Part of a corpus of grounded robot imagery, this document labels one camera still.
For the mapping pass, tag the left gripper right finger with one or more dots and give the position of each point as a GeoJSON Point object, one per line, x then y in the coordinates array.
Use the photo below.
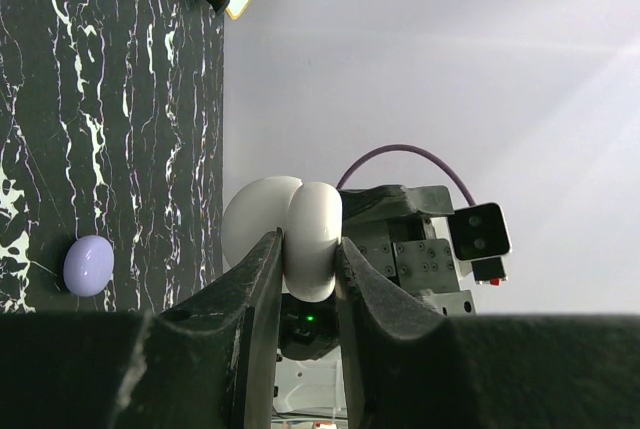
{"type": "Point", "coordinates": [407, 366]}

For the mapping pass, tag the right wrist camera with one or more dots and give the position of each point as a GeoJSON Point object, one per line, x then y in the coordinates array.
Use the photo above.
{"type": "Point", "coordinates": [480, 237]}

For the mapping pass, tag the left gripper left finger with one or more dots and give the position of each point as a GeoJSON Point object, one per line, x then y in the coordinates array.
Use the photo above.
{"type": "Point", "coordinates": [208, 362]}

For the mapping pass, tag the white earbud charging case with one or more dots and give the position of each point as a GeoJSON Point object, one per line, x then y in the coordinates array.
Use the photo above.
{"type": "Point", "coordinates": [309, 214]}

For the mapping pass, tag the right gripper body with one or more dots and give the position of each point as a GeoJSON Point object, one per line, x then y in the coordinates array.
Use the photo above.
{"type": "Point", "coordinates": [403, 234]}

